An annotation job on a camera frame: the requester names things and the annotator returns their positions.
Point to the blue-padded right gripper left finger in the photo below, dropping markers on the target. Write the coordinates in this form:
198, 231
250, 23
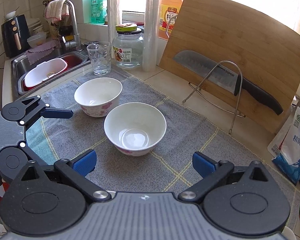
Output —
84, 163

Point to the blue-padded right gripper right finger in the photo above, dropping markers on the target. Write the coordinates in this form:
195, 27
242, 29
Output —
203, 164

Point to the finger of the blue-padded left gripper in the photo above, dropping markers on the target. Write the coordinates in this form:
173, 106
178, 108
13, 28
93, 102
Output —
56, 113

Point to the white bowl pink flowers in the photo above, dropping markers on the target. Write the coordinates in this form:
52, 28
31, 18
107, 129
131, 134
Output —
97, 97

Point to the white bowl pink floral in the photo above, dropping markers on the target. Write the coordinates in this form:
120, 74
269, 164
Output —
135, 128

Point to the chrome kitchen faucet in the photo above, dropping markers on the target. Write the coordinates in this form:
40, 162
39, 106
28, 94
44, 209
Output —
71, 41

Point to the stainless steel sink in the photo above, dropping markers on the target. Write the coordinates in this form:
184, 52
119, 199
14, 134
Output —
21, 66

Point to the purple dish cloth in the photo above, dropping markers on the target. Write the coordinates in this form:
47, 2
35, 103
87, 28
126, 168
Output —
41, 51

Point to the clear drinking glass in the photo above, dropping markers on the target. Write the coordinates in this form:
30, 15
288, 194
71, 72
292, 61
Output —
100, 57

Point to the white blue salt bag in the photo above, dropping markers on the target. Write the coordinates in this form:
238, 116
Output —
285, 147

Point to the black air fryer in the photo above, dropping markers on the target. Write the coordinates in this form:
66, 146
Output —
15, 33

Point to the glass jar green lid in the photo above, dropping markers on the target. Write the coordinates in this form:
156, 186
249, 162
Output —
128, 45

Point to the pink white dish towel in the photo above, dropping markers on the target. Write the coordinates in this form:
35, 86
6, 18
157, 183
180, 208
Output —
55, 10

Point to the bamboo cutting board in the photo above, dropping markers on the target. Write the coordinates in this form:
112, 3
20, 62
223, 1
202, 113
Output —
266, 51

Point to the plastic wrap roll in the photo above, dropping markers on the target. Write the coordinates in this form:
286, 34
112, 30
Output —
114, 14

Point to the green dish soap bottle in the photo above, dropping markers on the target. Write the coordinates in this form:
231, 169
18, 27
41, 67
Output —
97, 12

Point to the tall plastic bag roll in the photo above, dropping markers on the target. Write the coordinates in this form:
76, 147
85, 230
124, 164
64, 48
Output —
150, 35

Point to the orange cooking wine jug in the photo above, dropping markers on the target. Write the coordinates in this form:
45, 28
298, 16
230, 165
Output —
168, 10

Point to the metal wire board rack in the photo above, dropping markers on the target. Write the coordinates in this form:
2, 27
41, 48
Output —
220, 95

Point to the black-handled santoku knife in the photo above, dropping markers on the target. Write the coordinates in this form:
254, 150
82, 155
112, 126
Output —
225, 78

